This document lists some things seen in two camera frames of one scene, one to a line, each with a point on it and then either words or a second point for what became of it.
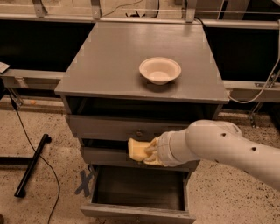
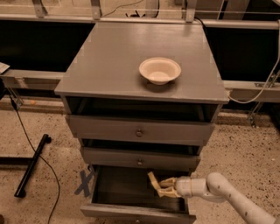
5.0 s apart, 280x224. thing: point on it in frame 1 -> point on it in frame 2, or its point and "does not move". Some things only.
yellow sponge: [136, 149] -> [154, 180]
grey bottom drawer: [132, 194] does not move
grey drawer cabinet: [139, 80] does not move
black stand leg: [20, 191] does not move
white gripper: [164, 149] -> [184, 186]
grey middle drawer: [118, 157] does not move
